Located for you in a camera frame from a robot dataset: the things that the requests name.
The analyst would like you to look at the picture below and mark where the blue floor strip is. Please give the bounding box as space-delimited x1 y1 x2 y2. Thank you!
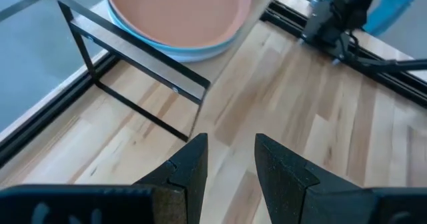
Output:
363 0 427 37

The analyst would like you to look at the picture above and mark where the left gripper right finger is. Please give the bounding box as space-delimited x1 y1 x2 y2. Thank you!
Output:
254 133 378 224

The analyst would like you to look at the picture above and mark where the salmon orange plate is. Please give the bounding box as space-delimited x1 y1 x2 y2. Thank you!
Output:
102 0 253 49

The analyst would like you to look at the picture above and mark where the pale blue-white plate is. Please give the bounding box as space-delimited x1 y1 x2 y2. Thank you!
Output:
105 0 250 57

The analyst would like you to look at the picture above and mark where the black table edge frame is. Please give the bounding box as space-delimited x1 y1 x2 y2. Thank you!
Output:
0 0 427 168

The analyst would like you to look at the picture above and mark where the black metal bar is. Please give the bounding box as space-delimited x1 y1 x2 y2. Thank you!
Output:
348 58 427 75

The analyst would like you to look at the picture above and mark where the wooden shelf with black frame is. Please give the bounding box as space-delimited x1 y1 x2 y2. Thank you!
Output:
57 0 284 143

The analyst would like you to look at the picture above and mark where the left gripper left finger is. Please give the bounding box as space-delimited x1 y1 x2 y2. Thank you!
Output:
0 133 209 224

